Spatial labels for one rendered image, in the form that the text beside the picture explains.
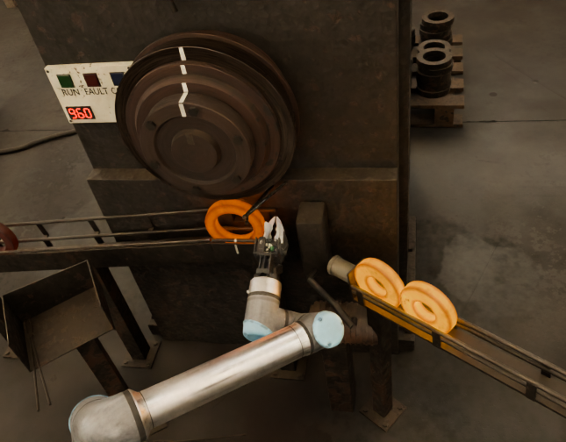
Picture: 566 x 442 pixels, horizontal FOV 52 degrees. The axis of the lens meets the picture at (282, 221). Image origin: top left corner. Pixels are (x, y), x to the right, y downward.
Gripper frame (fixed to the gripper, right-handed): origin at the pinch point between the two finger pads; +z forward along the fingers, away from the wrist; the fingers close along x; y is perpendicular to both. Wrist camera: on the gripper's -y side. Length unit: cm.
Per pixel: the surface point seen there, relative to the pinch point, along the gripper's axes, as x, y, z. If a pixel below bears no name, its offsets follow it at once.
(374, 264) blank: -30.2, 8.6, -16.6
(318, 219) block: -13.7, 6.1, -2.3
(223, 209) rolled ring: 14.1, 8.4, -0.6
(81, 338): 55, -3, -38
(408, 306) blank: -39.1, 3.9, -26.1
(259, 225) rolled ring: 4.3, 2.5, -2.7
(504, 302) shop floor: -76, -81, 8
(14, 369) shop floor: 121, -67, -37
